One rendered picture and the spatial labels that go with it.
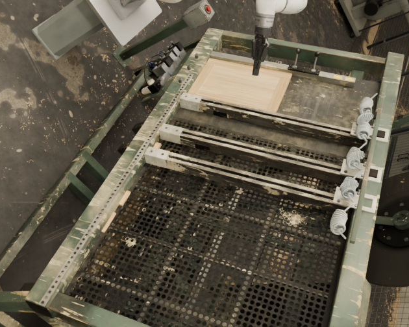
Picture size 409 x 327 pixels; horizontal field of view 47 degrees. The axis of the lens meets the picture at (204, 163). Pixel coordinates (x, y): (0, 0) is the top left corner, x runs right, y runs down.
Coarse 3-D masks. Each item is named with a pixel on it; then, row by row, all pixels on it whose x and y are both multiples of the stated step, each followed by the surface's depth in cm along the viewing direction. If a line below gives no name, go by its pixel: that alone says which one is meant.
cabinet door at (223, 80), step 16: (208, 64) 308; (224, 64) 307; (240, 64) 306; (208, 80) 297; (224, 80) 296; (240, 80) 296; (256, 80) 295; (272, 80) 294; (288, 80) 293; (208, 96) 287; (224, 96) 286; (240, 96) 285; (256, 96) 285; (272, 96) 284
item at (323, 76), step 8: (216, 56) 310; (224, 56) 309; (232, 56) 309; (240, 56) 309; (248, 64) 305; (264, 64) 302; (272, 64) 302; (280, 64) 301; (288, 72) 298; (296, 72) 296; (320, 72) 294; (320, 80) 294; (328, 80) 292; (336, 80) 290; (344, 80) 287
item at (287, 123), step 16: (192, 96) 278; (208, 112) 277; (224, 112) 272; (240, 112) 268; (256, 112) 268; (272, 112) 266; (288, 128) 263; (304, 128) 258; (320, 128) 255; (336, 128) 255; (352, 128) 249; (384, 128) 248; (352, 144) 254
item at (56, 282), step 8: (184, 80) 292; (184, 88) 287; (176, 96) 282; (168, 112) 272; (160, 120) 268; (152, 136) 259; (144, 144) 255; (136, 160) 248; (128, 168) 244; (120, 184) 237; (112, 192) 234; (104, 208) 227; (96, 216) 224; (96, 224) 221; (88, 232) 218; (80, 240) 215; (80, 248) 212; (72, 256) 210; (64, 264) 207; (64, 272) 204; (56, 280) 202; (48, 296) 197; (40, 304) 195
